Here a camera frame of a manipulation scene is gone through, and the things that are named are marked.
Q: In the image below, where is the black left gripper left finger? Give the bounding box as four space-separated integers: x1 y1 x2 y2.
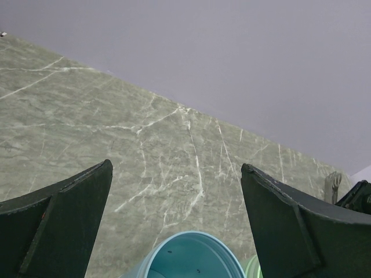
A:
1 159 113 277

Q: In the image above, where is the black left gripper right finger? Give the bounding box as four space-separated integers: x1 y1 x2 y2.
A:
241 164 370 277

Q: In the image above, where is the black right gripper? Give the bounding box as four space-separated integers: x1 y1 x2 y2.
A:
336 180 371 214

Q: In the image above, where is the green cylindrical lunch container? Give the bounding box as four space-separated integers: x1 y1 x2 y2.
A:
241 254 263 278

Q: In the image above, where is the blue cylindrical lunch container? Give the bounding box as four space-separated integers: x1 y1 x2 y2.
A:
121 231 245 278

